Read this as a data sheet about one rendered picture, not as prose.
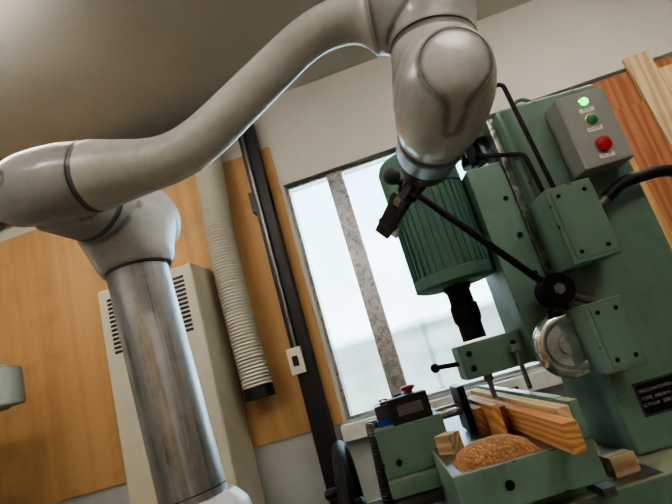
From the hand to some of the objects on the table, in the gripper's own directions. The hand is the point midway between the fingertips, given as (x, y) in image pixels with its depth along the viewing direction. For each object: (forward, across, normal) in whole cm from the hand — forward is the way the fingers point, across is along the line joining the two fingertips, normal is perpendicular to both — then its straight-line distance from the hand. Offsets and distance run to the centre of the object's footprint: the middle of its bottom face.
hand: (414, 201), depth 86 cm
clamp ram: (+24, -27, -33) cm, 49 cm away
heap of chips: (-1, -26, -34) cm, 43 cm away
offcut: (+10, -30, -32) cm, 45 cm away
